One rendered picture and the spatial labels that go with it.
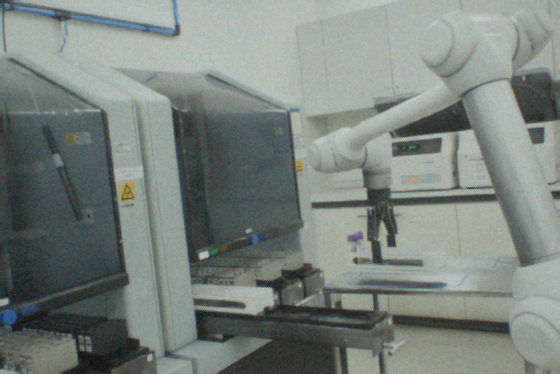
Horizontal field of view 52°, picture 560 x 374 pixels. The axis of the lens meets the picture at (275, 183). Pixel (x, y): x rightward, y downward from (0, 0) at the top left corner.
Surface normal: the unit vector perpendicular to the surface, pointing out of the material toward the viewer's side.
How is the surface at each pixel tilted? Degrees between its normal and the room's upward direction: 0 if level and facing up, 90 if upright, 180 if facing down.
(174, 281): 90
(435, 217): 90
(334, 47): 90
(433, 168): 90
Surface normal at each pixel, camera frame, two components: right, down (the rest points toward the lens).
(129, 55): 0.83, -0.06
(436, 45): -0.87, 0.01
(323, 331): -0.55, 0.11
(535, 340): -0.81, 0.22
